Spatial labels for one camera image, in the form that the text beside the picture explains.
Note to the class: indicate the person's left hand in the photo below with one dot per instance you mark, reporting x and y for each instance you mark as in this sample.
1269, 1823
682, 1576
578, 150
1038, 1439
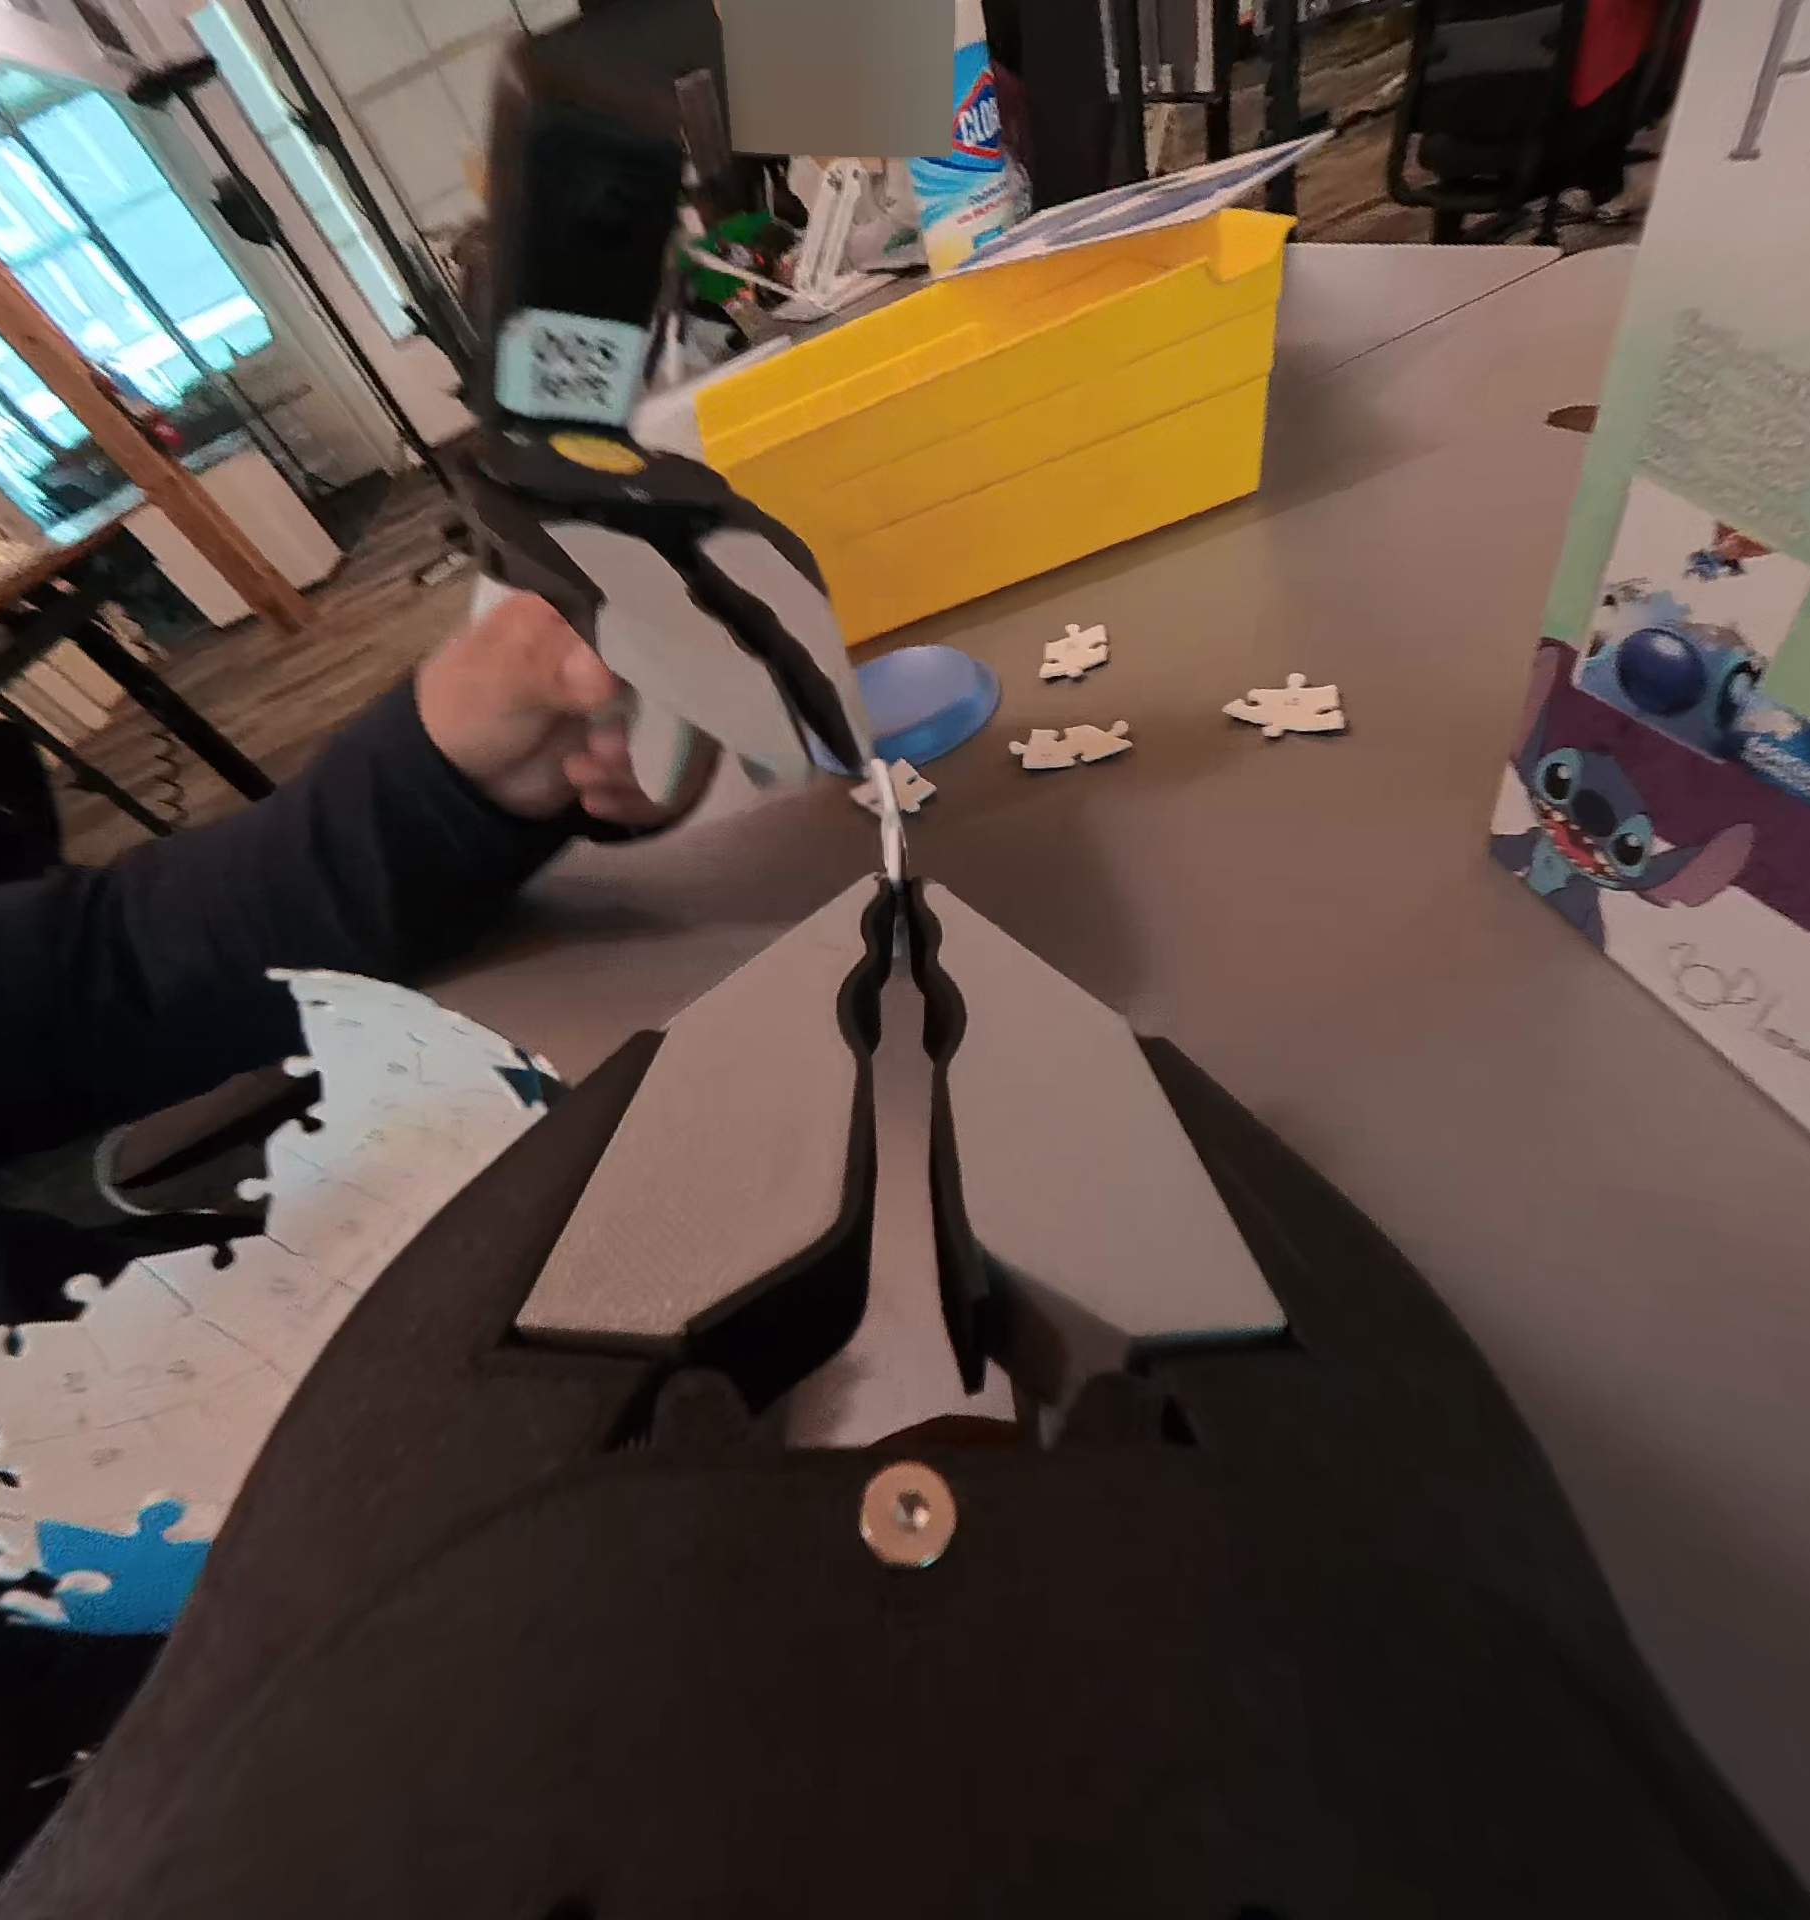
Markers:
515, 706

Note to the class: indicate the wooden post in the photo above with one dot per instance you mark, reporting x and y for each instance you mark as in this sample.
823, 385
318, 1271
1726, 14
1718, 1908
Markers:
125, 434

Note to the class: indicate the puzzle ball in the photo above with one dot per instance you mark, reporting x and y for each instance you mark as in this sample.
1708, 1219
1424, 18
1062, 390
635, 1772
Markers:
186, 1350

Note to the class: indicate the person's left forearm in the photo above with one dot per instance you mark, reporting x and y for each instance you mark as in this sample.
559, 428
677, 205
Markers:
215, 930

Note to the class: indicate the black office chair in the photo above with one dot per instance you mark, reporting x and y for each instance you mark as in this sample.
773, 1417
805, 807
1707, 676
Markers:
1536, 106

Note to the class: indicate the wipes container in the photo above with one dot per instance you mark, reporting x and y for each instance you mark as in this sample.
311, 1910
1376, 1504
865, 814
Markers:
981, 166

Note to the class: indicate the brown table grommet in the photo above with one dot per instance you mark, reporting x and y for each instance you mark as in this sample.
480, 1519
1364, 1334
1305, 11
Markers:
1570, 420

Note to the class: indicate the blue plastic ball stand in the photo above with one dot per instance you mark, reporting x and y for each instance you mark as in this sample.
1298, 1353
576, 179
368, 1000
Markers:
934, 698

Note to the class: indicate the blue and white printed sheet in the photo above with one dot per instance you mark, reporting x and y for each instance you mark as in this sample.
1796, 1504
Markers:
1146, 204

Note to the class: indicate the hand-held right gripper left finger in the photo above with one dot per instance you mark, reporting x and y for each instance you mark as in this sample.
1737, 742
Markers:
709, 1185

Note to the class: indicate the white puzzle piece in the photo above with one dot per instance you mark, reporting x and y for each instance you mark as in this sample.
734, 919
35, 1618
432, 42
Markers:
892, 855
1287, 707
1072, 654
1071, 746
911, 791

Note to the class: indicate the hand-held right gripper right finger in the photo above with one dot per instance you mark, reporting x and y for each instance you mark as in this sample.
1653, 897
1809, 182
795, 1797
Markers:
1099, 1185

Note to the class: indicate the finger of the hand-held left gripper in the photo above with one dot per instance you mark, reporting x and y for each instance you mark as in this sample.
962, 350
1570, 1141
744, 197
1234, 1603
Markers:
784, 615
680, 644

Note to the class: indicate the yellow plastic bin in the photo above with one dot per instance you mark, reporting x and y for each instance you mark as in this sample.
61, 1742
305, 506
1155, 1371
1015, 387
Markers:
1025, 451

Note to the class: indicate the wooden desk with black legs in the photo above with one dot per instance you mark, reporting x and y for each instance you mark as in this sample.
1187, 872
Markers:
19, 579

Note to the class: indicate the white cabinet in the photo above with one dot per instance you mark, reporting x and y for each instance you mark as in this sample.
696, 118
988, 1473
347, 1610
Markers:
245, 526

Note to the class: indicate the printed puzzle box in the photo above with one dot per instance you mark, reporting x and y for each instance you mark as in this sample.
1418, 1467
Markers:
1714, 676

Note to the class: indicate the black light stand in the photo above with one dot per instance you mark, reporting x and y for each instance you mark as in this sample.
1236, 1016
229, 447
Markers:
174, 83

